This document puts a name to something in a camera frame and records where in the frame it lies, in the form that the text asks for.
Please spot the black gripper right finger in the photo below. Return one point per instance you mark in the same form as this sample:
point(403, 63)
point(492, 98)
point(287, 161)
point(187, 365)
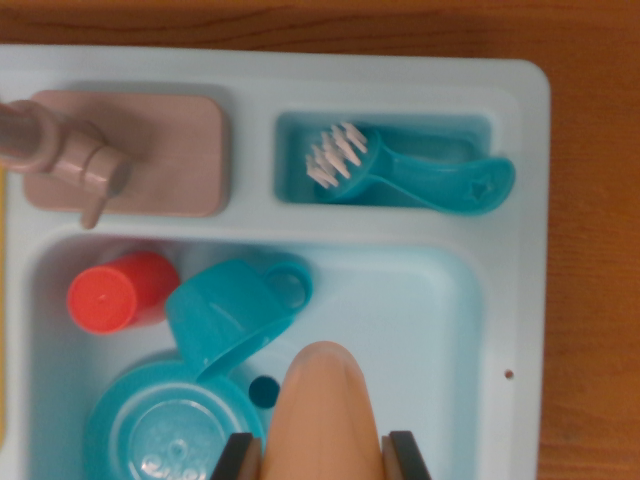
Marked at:
point(406, 460)

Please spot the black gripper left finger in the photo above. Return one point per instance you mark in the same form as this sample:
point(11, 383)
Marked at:
point(240, 460)

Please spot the cream detergent bottle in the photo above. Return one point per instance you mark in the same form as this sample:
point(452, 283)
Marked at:
point(322, 415)

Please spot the light blue toy sink unit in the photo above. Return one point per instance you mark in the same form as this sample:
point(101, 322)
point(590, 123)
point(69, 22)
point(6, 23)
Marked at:
point(505, 280)

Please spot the teal toy plate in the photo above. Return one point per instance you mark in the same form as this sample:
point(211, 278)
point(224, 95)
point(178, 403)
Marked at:
point(170, 430)

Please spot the teal toy mug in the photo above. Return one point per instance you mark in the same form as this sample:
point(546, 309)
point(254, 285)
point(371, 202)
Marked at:
point(220, 310)

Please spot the teal dish brush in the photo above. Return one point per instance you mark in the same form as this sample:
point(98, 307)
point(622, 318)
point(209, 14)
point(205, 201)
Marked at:
point(440, 182)

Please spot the grey toy faucet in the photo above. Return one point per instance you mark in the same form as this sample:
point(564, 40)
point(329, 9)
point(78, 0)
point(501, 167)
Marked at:
point(170, 155)

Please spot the yellow dish rack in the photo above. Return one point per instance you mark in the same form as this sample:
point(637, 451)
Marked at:
point(2, 200)

